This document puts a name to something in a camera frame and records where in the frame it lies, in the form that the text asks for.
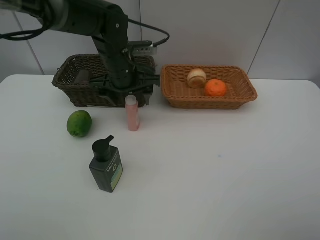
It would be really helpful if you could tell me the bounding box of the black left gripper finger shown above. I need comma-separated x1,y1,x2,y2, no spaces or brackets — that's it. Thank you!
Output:
98,88,125,107
141,86,154,106

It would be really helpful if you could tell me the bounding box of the pink bottle white cap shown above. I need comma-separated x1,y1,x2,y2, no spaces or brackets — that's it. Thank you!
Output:
125,95,140,132

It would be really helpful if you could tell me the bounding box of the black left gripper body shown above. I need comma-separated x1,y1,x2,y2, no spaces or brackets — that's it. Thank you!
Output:
89,37,161,94

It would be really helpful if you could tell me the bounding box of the light brown wicker basket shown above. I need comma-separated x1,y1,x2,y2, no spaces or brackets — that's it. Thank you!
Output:
160,64,258,110

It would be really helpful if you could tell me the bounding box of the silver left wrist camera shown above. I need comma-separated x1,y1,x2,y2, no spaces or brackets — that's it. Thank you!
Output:
128,40,158,57

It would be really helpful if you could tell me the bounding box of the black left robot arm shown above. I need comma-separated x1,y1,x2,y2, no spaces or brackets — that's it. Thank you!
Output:
0,0,160,108

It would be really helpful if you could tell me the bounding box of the orange tangerine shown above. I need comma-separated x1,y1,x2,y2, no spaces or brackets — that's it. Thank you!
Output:
204,79,227,97

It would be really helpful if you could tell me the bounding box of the dark brown wicker basket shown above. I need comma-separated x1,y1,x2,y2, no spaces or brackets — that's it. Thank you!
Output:
52,54,155,108

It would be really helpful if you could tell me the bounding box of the dark green pump bottle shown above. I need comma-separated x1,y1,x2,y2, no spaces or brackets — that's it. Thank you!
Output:
89,135,123,193

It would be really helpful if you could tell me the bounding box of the translucent purple plastic cup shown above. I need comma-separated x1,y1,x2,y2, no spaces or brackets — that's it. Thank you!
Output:
74,69,92,84

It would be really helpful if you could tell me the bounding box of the green lime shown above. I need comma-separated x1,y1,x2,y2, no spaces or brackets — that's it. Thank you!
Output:
67,110,93,138

